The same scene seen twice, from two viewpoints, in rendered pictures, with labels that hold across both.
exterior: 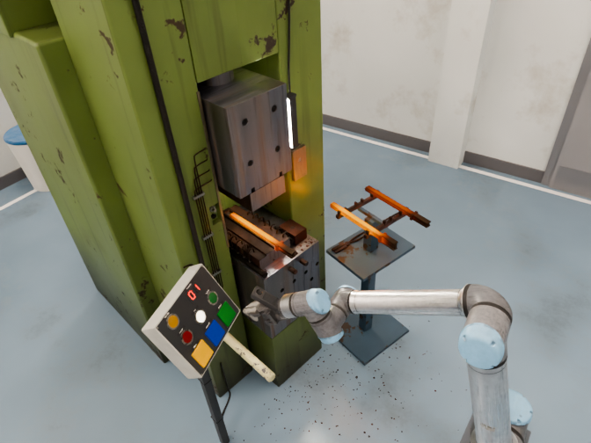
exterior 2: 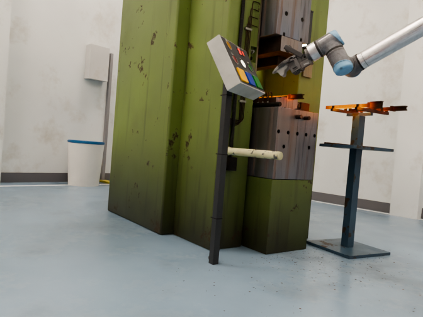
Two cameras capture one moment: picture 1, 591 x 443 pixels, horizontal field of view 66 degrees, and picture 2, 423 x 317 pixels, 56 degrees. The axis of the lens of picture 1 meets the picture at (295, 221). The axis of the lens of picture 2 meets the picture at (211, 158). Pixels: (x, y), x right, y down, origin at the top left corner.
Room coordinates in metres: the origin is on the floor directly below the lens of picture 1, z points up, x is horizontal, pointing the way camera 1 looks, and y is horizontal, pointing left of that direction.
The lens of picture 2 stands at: (-0.96, 0.31, 0.65)
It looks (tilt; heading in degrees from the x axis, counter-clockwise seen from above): 2 degrees down; 6
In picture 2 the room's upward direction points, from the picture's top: 5 degrees clockwise
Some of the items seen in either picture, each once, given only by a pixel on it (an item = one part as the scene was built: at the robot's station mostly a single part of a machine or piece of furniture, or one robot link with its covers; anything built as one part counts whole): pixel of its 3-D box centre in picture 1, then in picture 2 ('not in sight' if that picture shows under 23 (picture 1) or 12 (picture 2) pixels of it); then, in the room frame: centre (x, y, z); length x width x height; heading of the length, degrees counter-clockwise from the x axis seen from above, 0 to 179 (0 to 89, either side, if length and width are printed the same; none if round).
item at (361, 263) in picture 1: (370, 249); (355, 147); (1.87, -0.41, 0.71); 0.40 x 0.30 x 0.02; 125
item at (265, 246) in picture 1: (247, 235); (264, 104); (1.78, 0.25, 0.96); 0.42 x 0.20 x 0.09; 42
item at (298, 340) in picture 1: (266, 318); (259, 208); (1.82, 0.22, 0.23); 0.56 x 0.38 x 0.47; 42
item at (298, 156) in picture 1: (298, 163); (307, 65); (1.93, -0.04, 1.27); 0.09 x 0.02 x 0.17; 132
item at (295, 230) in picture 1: (293, 231); (298, 107); (1.79, 0.02, 0.95); 0.12 x 0.09 x 0.07; 42
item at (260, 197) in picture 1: (237, 176); (268, 51); (1.78, 0.25, 1.32); 0.42 x 0.20 x 0.10; 42
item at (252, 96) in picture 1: (237, 123); (276, 16); (1.81, 0.22, 1.56); 0.42 x 0.39 x 0.40; 42
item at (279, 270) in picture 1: (259, 265); (265, 143); (1.82, 0.22, 0.69); 0.56 x 0.38 x 0.45; 42
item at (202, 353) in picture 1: (201, 353); (242, 75); (1.04, 0.39, 1.01); 0.07 x 0.05 x 0.07; 157
